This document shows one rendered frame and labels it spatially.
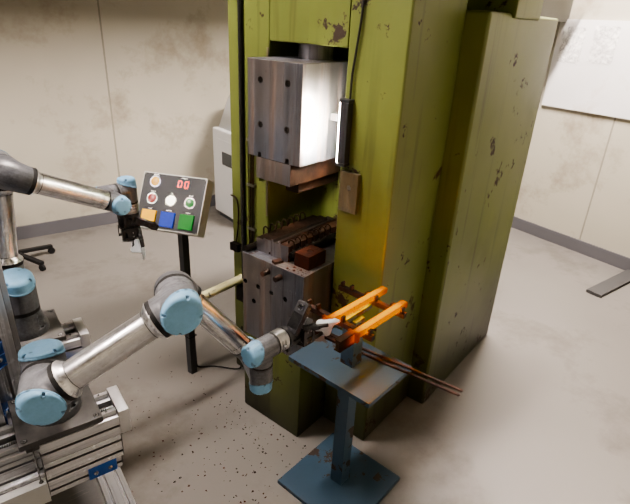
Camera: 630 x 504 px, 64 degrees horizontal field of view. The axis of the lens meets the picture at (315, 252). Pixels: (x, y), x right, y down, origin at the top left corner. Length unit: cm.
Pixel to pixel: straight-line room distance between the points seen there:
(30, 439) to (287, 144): 135
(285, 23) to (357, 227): 89
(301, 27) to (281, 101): 31
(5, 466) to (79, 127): 371
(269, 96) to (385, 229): 72
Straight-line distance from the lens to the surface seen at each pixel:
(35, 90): 496
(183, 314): 138
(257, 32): 236
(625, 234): 523
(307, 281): 218
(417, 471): 263
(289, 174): 212
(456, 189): 237
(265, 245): 234
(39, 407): 150
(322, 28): 213
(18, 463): 176
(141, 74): 514
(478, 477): 270
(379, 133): 199
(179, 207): 251
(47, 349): 161
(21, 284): 203
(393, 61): 194
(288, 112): 207
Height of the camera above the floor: 192
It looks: 25 degrees down
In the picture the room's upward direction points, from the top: 3 degrees clockwise
